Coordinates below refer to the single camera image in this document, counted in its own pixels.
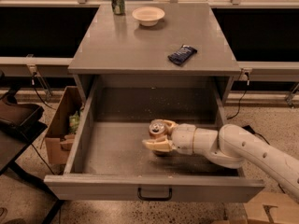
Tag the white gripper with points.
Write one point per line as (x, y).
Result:
(183, 137)

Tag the orange soda can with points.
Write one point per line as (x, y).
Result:
(158, 130)

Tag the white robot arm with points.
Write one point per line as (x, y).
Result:
(229, 147)

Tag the open grey top drawer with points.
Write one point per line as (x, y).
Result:
(109, 162)

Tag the grey cabinet counter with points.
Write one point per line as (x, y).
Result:
(120, 45)

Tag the black power adapter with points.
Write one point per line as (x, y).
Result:
(249, 129)

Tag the dark blue snack bag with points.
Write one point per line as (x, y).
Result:
(180, 56)

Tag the green bag in box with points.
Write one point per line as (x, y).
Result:
(74, 122)

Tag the open cardboard box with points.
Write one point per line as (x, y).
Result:
(59, 139)

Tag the white paper bowl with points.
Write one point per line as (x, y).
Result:
(148, 16)

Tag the cardboard box bottom right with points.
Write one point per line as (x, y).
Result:
(268, 208)

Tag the dark side table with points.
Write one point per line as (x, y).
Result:
(19, 128)

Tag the black drawer handle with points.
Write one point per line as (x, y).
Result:
(154, 195)

